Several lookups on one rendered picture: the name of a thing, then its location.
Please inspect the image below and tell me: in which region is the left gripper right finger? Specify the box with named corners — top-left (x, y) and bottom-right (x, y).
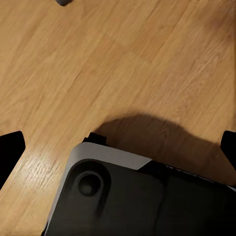
top-left (220, 130), bottom-right (236, 170)

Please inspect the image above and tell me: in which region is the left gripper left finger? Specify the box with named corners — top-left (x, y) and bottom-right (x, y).
top-left (0, 131), bottom-right (26, 190)

